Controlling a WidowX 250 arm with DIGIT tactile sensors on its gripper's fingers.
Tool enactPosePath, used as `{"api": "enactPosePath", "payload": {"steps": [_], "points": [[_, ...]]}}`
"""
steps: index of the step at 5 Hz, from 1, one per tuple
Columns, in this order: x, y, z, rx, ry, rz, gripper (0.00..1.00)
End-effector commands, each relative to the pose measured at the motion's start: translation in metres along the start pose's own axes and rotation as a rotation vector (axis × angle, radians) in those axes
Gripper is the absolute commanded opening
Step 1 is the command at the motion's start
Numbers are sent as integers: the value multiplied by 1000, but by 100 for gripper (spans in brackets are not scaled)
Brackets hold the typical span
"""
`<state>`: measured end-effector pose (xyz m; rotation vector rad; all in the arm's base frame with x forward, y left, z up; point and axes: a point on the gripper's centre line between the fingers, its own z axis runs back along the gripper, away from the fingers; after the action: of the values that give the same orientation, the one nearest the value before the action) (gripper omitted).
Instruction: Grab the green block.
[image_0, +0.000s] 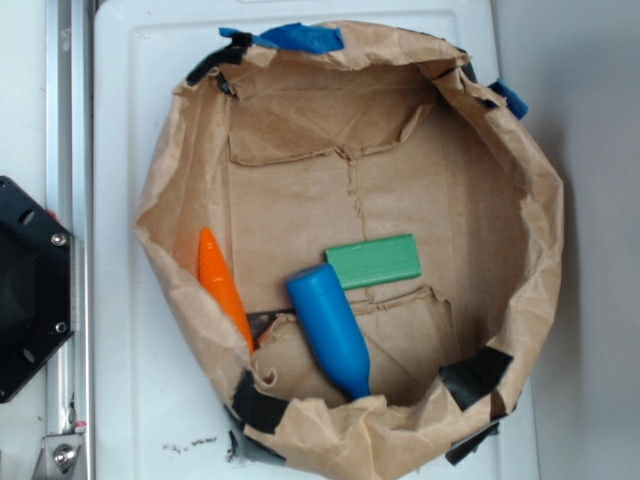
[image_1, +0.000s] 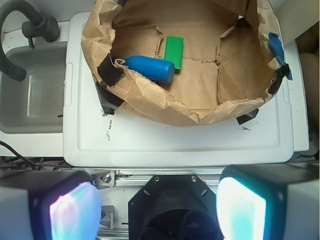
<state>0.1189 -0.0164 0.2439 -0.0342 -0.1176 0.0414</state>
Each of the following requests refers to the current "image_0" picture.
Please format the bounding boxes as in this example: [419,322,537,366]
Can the black tape patch top left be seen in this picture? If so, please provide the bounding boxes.
[186,32,253,86]

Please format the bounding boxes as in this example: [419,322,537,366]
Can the blue plastic bottle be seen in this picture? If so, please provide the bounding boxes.
[285,263,371,399]

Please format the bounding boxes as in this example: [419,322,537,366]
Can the blue tape strip top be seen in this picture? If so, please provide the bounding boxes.
[218,23,344,54]

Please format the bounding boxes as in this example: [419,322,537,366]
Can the green wooden block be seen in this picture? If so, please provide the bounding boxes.
[325,234,422,290]

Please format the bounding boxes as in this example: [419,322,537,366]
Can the black tape patch bottom left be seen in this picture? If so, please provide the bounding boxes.
[231,370,289,434]

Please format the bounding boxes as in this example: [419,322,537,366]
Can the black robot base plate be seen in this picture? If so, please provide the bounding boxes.
[1,176,73,404]

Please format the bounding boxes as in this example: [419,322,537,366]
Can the black tape patch bottom right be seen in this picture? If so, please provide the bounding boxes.
[439,346,514,411]

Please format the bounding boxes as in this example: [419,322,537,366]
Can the metal corner bracket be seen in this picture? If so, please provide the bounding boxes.
[31,433,87,480]

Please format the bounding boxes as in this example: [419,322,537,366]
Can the blue tape strip right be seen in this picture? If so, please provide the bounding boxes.
[489,79,529,120]

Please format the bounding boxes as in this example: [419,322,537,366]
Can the brown paper bag bin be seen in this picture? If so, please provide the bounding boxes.
[135,21,564,479]

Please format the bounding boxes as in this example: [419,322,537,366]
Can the black tape patch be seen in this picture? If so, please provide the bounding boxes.
[186,32,253,86]
[439,346,514,411]
[231,370,289,434]

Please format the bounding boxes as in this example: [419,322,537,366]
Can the orange plastic carrot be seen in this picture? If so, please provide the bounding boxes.
[198,227,255,355]

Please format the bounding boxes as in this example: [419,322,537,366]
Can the aluminium frame rail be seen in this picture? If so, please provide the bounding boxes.
[45,1,99,479]

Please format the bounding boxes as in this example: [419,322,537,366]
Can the blue tape strip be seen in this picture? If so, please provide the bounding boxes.
[218,23,344,54]
[489,79,529,120]

